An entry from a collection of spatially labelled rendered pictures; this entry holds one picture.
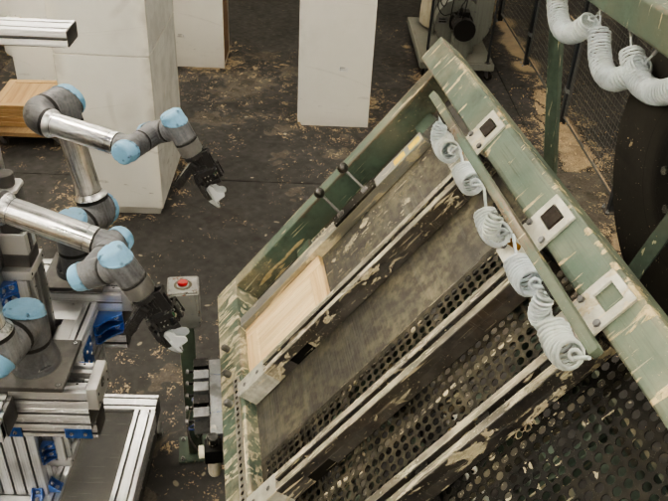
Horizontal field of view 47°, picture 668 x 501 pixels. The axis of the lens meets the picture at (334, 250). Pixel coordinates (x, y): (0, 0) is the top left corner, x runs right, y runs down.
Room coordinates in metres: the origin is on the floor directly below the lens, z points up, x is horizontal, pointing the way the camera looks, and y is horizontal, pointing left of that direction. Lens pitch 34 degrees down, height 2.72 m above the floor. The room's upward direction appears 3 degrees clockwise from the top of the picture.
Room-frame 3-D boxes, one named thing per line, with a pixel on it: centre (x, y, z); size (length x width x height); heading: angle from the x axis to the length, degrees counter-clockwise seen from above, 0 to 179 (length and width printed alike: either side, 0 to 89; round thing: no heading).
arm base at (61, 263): (2.24, 0.93, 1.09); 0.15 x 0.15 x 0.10
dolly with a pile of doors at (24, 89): (5.39, 2.36, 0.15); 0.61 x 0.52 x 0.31; 2
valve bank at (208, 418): (1.91, 0.42, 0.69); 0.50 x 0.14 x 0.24; 10
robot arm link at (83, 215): (2.25, 0.93, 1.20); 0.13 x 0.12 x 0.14; 157
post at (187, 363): (2.33, 0.57, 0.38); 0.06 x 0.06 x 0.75; 10
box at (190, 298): (2.33, 0.57, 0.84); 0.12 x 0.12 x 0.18; 10
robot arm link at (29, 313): (1.74, 0.91, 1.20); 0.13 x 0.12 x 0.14; 169
